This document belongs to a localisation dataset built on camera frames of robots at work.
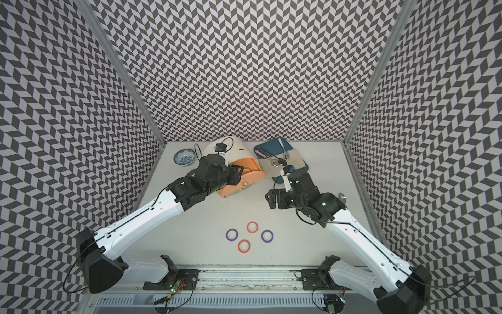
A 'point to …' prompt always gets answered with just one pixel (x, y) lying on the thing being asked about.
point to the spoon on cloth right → (282, 161)
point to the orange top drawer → (251, 173)
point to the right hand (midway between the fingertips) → (277, 199)
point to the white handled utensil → (285, 154)
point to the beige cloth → (272, 165)
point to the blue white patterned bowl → (184, 156)
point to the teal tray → (274, 146)
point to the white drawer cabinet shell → (236, 148)
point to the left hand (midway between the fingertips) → (239, 170)
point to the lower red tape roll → (244, 246)
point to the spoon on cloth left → (274, 162)
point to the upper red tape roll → (252, 227)
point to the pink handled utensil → (262, 155)
